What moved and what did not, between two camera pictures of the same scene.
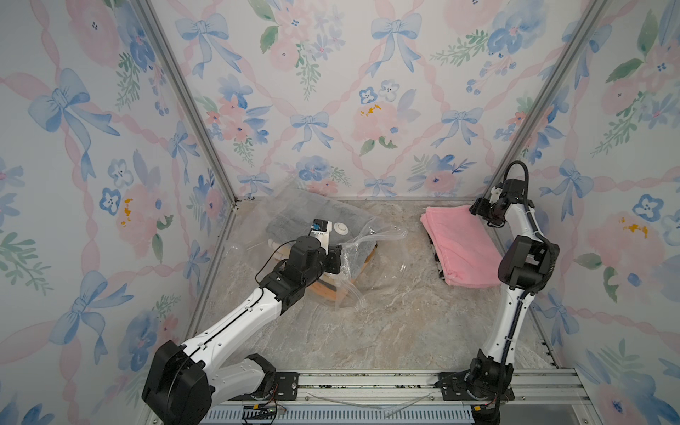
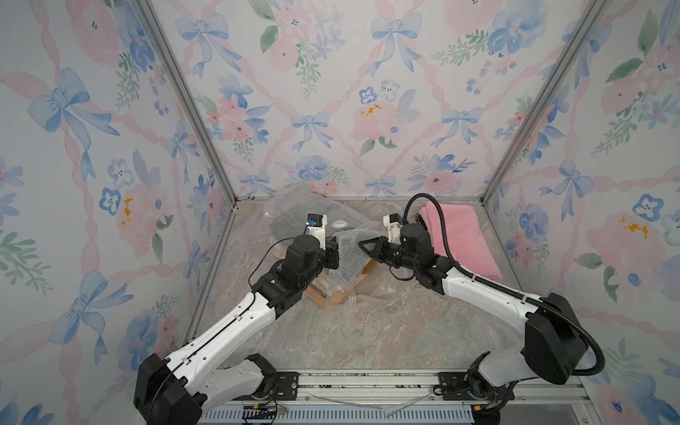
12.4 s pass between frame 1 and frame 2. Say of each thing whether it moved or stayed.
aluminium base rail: stayed
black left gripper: stayed
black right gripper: moved
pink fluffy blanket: stayed
